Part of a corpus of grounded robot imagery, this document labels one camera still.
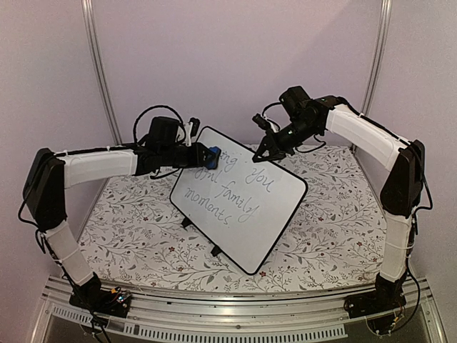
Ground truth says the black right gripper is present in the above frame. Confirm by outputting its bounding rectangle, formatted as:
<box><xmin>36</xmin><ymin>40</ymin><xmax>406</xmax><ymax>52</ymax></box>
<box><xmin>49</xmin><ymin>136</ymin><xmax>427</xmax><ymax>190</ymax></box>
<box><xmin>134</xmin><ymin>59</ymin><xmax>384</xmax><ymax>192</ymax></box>
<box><xmin>252</xmin><ymin>118</ymin><xmax>319</xmax><ymax>164</ymax></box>

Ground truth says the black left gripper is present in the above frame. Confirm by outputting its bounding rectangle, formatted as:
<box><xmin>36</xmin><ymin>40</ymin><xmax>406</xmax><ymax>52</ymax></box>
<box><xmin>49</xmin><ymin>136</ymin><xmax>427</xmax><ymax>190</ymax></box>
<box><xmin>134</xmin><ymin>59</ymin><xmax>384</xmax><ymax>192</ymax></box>
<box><xmin>161</xmin><ymin>143</ymin><xmax>216</xmax><ymax>170</ymax></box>

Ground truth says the blue whiteboard eraser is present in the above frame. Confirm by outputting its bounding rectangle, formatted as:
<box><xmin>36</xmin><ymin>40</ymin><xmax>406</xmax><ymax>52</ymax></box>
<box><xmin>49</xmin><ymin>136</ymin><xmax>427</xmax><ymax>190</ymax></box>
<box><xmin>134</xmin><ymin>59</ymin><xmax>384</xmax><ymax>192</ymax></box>
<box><xmin>206</xmin><ymin>146</ymin><xmax>221</xmax><ymax>170</ymax></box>

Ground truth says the white whiteboard black frame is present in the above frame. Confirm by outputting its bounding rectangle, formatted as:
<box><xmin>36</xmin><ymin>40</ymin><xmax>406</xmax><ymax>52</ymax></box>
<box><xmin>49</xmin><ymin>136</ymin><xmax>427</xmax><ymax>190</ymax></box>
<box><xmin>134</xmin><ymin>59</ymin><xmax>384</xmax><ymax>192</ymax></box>
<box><xmin>170</xmin><ymin>126</ymin><xmax>308</xmax><ymax>275</ymax></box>

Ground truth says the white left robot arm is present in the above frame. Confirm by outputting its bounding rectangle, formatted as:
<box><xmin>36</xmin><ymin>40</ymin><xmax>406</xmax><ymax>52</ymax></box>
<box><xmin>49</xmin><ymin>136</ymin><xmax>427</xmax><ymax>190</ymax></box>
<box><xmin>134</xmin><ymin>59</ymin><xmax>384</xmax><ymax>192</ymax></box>
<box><xmin>20</xmin><ymin>116</ymin><xmax>221</xmax><ymax>310</ymax></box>

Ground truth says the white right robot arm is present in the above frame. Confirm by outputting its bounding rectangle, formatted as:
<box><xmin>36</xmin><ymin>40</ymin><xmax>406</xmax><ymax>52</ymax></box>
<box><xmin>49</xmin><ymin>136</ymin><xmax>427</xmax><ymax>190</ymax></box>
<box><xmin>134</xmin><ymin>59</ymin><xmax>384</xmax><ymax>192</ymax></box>
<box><xmin>252</xmin><ymin>86</ymin><xmax>429</xmax><ymax>312</ymax></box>

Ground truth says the floral patterned table mat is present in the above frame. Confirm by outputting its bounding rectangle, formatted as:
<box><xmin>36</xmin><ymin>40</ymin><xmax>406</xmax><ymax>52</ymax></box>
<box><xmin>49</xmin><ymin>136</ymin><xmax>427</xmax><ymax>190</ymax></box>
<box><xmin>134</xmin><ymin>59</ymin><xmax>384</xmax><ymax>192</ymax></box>
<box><xmin>79</xmin><ymin>146</ymin><xmax>386</xmax><ymax>294</ymax></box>

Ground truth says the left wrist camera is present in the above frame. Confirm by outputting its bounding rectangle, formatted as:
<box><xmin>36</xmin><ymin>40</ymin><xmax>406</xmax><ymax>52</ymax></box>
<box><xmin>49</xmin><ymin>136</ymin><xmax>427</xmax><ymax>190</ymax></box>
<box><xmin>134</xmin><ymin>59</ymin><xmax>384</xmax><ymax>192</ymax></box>
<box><xmin>189</xmin><ymin>117</ymin><xmax>201</xmax><ymax>137</ymax></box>

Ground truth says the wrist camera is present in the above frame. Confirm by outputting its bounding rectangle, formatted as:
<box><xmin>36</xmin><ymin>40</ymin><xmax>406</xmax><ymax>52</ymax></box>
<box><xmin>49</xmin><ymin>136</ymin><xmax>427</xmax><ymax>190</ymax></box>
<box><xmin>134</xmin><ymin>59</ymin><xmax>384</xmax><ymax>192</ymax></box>
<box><xmin>252</xmin><ymin>114</ymin><xmax>271</xmax><ymax>131</ymax></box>
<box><xmin>189</xmin><ymin>117</ymin><xmax>201</xmax><ymax>137</ymax></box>

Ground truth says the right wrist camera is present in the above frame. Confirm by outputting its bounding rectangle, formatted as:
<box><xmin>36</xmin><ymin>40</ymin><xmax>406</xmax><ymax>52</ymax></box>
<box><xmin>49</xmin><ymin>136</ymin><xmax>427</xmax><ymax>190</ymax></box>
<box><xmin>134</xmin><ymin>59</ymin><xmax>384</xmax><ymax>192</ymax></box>
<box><xmin>252</xmin><ymin>114</ymin><xmax>271</xmax><ymax>131</ymax></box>

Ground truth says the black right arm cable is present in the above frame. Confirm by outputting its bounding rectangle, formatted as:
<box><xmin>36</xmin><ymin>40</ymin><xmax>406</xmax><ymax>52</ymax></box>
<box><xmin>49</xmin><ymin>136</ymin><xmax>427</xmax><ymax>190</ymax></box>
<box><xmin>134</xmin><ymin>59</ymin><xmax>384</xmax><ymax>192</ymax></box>
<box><xmin>262</xmin><ymin>101</ymin><xmax>285</xmax><ymax>119</ymax></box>

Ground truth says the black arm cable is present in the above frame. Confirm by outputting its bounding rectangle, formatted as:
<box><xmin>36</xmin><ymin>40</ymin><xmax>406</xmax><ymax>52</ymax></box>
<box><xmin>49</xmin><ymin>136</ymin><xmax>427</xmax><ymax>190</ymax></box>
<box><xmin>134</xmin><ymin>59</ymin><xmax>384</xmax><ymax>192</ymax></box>
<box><xmin>132</xmin><ymin>104</ymin><xmax>186</xmax><ymax>142</ymax></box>
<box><xmin>262</xmin><ymin>101</ymin><xmax>285</xmax><ymax>119</ymax></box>

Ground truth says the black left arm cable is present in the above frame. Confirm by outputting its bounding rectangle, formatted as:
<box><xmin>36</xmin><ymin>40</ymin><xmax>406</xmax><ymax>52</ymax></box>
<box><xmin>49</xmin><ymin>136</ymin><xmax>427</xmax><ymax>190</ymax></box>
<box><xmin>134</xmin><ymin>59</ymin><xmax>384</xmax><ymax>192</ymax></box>
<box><xmin>132</xmin><ymin>104</ymin><xmax>186</xmax><ymax>142</ymax></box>

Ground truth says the right aluminium frame post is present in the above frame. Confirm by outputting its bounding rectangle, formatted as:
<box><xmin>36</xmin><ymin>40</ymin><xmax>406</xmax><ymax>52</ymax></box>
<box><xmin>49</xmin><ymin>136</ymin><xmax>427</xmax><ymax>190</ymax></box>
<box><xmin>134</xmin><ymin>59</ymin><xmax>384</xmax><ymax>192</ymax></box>
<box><xmin>361</xmin><ymin>0</ymin><xmax>393</xmax><ymax>116</ymax></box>

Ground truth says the aluminium frame post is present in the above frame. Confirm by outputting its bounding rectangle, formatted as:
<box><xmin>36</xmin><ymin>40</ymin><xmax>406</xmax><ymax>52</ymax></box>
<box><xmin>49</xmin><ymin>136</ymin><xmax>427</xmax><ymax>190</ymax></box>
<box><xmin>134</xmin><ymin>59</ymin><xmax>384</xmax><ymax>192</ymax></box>
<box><xmin>361</xmin><ymin>0</ymin><xmax>393</xmax><ymax>116</ymax></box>
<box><xmin>81</xmin><ymin>0</ymin><xmax>122</xmax><ymax>144</ymax></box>

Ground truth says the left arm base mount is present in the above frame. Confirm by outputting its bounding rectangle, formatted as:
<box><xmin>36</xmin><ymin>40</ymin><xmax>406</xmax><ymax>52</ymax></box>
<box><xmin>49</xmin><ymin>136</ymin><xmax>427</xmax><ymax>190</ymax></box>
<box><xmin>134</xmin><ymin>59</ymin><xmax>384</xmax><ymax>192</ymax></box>
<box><xmin>69</xmin><ymin>282</ymin><xmax>131</xmax><ymax>318</ymax></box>

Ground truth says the left aluminium frame post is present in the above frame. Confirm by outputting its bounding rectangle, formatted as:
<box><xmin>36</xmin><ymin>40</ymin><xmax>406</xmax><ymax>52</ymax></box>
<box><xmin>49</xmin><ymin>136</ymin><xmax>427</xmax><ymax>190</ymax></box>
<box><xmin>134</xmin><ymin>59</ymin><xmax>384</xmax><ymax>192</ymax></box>
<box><xmin>81</xmin><ymin>0</ymin><xmax>122</xmax><ymax>144</ymax></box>

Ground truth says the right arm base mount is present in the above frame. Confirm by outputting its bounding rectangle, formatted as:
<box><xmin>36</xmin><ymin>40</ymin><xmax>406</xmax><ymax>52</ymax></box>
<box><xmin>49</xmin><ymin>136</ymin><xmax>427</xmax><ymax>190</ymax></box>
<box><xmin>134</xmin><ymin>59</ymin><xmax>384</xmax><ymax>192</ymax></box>
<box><xmin>343</xmin><ymin>281</ymin><xmax>406</xmax><ymax>319</ymax></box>

